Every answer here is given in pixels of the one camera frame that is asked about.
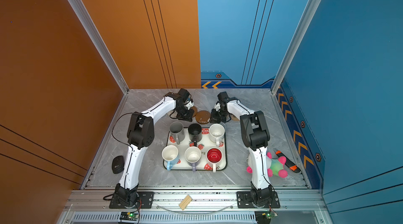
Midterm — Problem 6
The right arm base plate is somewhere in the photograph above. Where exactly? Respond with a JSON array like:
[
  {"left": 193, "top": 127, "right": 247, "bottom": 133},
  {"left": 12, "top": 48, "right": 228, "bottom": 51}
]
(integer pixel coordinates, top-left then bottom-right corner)
[{"left": 236, "top": 191, "right": 281, "bottom": 209}]

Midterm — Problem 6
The white mug blue handle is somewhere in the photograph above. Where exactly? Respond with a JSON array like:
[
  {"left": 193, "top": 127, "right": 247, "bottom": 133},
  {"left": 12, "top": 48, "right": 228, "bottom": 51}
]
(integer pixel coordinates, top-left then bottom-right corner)
[{"left": 162, "top": 145, "right": 179, "bottom": 170}]

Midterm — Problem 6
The aluminium corner post right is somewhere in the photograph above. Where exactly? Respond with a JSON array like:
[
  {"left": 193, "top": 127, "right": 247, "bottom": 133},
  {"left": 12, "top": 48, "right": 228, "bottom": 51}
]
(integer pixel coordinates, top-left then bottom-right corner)
[{"left": 270, "top": 0, "right": 322, "bottom": 94}]

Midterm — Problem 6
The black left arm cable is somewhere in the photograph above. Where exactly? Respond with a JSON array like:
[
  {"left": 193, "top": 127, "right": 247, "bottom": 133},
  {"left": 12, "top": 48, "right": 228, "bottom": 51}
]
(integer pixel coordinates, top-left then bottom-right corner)
[{"left": 111, "top": 112, "right": 137, "bottom": 149}]

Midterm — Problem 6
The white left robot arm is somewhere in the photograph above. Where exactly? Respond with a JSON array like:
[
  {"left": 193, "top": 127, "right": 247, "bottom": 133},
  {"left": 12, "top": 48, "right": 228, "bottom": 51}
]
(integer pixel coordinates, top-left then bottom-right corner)
[{"left": 110, "top": 89, "right": 194, "bottom": 208}]

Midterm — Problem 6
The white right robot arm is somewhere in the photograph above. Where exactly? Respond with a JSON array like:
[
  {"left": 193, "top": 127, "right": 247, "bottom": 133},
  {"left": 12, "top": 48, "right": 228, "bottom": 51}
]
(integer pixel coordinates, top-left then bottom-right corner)
[{"left": 211, "top": 92, "right": 275, "bottom": 208}]

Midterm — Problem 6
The black mug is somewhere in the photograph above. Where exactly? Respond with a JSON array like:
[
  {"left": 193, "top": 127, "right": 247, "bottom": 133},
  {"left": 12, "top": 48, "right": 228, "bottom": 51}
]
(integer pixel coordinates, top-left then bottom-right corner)
[{"left": 188, "top": 123, "right": 203, "bottom": 147}]

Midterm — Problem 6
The white strawberry pattern tray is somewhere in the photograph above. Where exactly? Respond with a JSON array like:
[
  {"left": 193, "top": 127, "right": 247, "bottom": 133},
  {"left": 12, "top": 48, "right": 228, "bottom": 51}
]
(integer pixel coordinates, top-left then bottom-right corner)
[{"left": 163, "top": 128, "right": 227, "bottom": 172}]

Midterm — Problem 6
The circuit board right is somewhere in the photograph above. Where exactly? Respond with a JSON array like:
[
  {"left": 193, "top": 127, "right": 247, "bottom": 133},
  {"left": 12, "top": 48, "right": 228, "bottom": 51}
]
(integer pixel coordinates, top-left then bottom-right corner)
[{"left": 255, "top": 211, "right": 278, "bottom": 224}]

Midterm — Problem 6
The green circuit board left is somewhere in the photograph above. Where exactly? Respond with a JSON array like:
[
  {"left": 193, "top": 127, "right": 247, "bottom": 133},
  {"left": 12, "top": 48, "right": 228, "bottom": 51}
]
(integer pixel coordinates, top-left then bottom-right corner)
[{"left": 119, "top": 211, "right": 140, "bottom": 224}]

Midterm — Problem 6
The cork paw print coaster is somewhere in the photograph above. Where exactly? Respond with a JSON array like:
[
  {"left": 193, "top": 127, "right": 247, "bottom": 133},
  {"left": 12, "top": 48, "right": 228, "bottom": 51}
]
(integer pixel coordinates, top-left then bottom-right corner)
[{"left": 230, "top": 114, "right": 239, "bottom": 121}]

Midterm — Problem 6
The aluminium front rail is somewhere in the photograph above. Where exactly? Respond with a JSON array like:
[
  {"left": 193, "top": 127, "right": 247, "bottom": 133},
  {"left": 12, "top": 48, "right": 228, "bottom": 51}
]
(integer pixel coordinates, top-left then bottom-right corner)
[{"left": 63, "top": 187, "right": 327, "bottom": 212}]

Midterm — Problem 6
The colourful plush toy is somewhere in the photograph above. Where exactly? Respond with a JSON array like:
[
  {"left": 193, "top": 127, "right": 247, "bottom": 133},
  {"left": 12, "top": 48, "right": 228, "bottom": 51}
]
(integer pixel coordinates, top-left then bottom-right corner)
[{"left": 246, "top": 151, "right": 288, "bottom": 178}]

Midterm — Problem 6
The light brown wooden round coaster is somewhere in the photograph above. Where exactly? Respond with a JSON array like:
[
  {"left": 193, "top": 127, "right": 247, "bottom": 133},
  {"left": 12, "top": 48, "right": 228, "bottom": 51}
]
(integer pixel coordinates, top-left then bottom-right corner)
[{"left": 191, "top": 106, "right": 198, "bottom": 118}]

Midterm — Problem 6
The small wooden block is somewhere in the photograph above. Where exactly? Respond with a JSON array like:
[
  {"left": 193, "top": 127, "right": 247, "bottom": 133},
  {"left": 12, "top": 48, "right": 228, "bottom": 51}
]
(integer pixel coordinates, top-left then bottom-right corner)
[{"left": 178, "top": 195, "right": 193, "bottom": 210}]

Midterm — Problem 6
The red inside white mug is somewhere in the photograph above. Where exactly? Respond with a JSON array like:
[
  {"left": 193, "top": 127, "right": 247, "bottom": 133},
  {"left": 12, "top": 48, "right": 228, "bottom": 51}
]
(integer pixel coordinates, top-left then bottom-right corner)
[{"left": 205, "top": 147, "right": 222, "bottom": 173}]

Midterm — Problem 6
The black computer mouse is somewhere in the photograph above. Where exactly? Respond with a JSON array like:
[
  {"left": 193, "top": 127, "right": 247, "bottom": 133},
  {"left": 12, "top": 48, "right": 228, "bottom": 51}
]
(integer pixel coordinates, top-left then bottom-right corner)
[{"left": 111, "top": 155, "right": 124, "bottom": 174}]

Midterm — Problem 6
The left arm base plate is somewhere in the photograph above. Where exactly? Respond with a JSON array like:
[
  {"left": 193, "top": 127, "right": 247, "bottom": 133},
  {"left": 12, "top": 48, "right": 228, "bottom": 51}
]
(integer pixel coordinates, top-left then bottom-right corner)
[{"left": 109, "top": 191, "right": 154, "bottom": 209}]

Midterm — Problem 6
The black orange utility knife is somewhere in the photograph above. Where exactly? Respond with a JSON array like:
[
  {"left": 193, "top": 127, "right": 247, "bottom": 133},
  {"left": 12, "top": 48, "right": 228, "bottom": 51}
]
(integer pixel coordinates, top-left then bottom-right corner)
[{"left": 275, "top": 149, "right": 301, "bottom": 173}]

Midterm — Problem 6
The dark brown wooden round coaster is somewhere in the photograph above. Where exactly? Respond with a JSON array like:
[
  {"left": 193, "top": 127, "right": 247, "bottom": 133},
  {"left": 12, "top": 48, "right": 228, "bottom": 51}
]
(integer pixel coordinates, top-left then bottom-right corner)
[{"left": 195, "top": 110, "right": 211, "bottom": 124}]

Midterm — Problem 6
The white mug purple handle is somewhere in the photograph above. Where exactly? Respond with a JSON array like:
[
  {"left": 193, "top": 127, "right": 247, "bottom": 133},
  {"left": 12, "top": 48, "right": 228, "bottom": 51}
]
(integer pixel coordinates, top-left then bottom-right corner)
[{"left": 185, "top": 146, "right": 202, "bottom": 172}]

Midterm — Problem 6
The aluminium corner post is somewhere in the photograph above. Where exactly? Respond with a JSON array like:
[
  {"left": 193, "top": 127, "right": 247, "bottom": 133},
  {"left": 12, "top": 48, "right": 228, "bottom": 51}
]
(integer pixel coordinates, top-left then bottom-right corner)
[
  {"left": 270, "top": 0, "right": 322, "bottom": 94},
  {"left": 68, "top": 0, "right": 129, "bottom": 94}
]

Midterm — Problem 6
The grey metal mug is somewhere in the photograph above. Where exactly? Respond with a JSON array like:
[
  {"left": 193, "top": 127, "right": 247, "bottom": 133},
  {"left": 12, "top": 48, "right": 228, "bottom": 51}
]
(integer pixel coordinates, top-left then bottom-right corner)
[{"left": 169, "top": 122, "right": 185, "bottom": 144}]

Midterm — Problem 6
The aluminium corner post left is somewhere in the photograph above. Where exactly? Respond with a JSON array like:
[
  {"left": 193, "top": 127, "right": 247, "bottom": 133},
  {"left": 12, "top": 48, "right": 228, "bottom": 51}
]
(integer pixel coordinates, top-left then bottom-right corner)
[{"left": 68, "top": 0, "right": 129, "bottom": 94}]

